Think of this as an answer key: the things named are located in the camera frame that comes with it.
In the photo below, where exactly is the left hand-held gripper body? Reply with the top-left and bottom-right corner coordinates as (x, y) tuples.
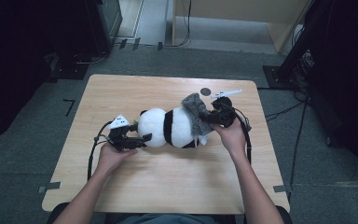
(106, 113), (138, 153)

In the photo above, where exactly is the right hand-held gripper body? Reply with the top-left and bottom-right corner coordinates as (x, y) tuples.
(209, 88), (243, 129)

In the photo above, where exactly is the grey fuzzy sock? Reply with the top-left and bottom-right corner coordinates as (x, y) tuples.
(180, 92), (214, 137)

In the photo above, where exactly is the panda plush toy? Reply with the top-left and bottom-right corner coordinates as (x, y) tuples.
(134, 106), (211, 149)

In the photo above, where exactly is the person's left hand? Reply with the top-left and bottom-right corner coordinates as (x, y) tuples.
(97, 143), (139, 179)

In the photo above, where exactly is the person's right hand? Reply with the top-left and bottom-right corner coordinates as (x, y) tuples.
(212, 119), (249, 157)

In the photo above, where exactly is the black stand with base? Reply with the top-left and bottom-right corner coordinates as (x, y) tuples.
(262, 0), (334, 91)

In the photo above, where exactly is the person's grey clothing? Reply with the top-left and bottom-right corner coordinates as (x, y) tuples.
(105, 212), (245, 224)

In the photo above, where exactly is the grey tape strip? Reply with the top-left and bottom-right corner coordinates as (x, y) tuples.
(272, 184), (294, 194)
(37, 181), (62, 194)

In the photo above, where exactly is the black chair armrest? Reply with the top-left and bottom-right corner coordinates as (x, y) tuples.
(276, 204), (293, 224)
(45, 203), (71, 224)

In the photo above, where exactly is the black cabinet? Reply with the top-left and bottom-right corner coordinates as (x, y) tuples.
(85, 0), (124, 58)

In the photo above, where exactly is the right hand-held gripper cable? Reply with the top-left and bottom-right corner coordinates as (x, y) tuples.
(228, 103), (254, 166)

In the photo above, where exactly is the hand-held gripper cable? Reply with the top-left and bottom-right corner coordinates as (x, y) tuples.
(86, 120), (114, 182)
(228, 103), (254, 166)

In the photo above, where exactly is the left hand-held gripper cable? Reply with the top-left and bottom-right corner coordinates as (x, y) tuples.
(86, 120), (114, 182)

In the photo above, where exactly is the black floor cable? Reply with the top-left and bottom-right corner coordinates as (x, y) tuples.
(264, 90), (310, 189)

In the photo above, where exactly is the black stand base plate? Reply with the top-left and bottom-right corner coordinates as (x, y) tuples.
(49, 53), (91, 82)

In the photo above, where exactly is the black hanging cable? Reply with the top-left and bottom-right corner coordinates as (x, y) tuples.
(172, 0), (193, 49)

